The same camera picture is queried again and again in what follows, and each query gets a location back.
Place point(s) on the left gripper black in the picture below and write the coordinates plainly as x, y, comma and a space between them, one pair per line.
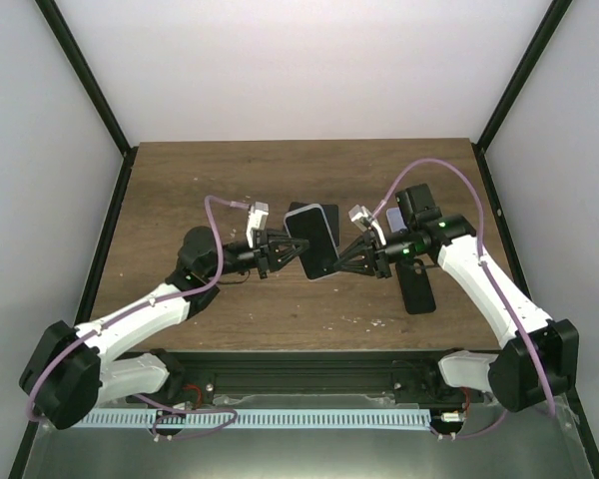
269, 253

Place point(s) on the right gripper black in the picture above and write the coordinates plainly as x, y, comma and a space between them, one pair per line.
380, 265

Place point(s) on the black phone table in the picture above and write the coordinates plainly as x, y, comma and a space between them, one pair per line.
310, 223
294, 206

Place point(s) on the black phone case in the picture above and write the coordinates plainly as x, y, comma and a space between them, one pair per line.
415, 287

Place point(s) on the phone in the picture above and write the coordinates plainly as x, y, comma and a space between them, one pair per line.
331, 212

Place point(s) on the black phone front table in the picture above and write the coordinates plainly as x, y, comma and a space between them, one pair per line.
294, 206

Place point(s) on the lilac phone case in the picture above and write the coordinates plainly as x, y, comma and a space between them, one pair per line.
395, 220

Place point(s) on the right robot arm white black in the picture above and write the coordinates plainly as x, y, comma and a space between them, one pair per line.
538, 355

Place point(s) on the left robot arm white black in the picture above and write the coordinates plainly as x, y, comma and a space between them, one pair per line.
76, 368

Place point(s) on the metal sheet front panel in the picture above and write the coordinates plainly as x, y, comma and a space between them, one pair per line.
524, 445

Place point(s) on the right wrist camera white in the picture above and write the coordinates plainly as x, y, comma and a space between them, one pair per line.
364, 219

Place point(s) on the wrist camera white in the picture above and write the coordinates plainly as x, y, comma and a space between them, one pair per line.
258, 213
364, 219

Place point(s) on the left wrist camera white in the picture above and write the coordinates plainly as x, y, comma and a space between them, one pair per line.
258, 213

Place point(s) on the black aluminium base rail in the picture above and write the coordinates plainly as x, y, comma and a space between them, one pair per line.
420, 377

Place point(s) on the light blue slotted cable duct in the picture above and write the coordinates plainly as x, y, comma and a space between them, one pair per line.
286, 419

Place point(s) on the right black frame post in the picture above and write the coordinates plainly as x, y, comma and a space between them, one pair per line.
540, 40

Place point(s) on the black frame post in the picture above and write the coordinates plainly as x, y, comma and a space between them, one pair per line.
61, 30
540, 40

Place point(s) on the left black frame post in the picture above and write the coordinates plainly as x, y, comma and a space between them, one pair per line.
61, 30

